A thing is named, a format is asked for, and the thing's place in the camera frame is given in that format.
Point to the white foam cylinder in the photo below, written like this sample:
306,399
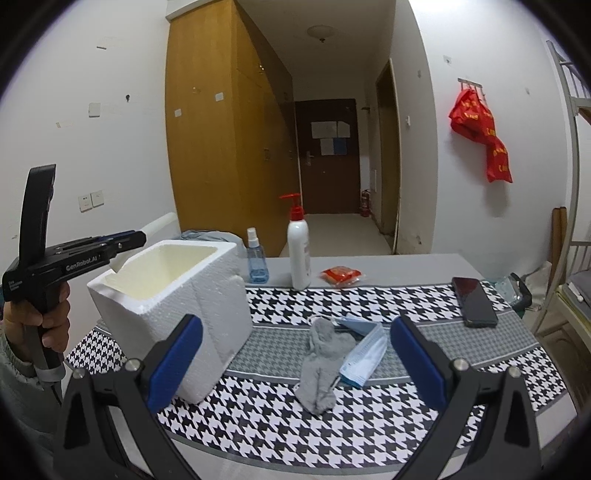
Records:
159,224

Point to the wooden side door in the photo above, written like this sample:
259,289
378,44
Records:
388,161

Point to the small bin with plastic bag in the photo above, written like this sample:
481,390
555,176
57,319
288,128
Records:
513,293

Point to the red snack packet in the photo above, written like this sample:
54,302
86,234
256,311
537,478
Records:
341,275

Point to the person's left hand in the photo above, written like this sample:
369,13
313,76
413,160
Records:
60,323

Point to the person's left forearm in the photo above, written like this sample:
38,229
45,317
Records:
23,401

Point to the double wall switch panel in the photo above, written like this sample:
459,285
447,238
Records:
91,201

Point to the red cloth bag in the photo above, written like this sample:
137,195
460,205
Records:
485,138

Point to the dark brown entrance door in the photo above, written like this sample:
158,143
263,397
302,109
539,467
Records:
330,184

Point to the metal bunk bed frame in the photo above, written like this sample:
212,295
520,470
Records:
575,184

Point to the white red-pump lotion bottle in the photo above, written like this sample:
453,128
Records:
299,254

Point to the grey-blue bedding bundle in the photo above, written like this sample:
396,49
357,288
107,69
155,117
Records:
207,236

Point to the metal wall hook rack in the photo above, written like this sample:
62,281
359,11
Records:
471,84

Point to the white foam box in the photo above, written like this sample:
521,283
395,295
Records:
184,314

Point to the round ceiling lamp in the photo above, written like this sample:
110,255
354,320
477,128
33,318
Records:
320,32

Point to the grey sock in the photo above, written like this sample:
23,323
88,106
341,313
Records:
321,364

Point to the wooden wardrobe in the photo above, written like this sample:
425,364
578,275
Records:
217,152

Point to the clear blue spray bottle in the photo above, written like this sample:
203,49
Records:
256,265

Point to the blue face mask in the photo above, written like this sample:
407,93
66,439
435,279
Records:
364,357

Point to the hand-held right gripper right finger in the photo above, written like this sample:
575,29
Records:
418,360

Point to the white paper notice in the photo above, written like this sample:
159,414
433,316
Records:
343,129
327,146
324,129

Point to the houndstooth table cloth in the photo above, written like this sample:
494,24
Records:
286,424

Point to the blue paper notice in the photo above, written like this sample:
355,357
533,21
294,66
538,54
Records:
339,146

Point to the black smartphone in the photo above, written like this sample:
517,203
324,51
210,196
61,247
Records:
473,302

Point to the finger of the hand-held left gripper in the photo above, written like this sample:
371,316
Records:
127,241

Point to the red fire extinguisher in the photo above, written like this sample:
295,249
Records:
365,205

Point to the single white wall switch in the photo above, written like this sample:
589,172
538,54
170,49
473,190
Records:
94,109

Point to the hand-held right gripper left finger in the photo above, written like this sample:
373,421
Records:
178,360

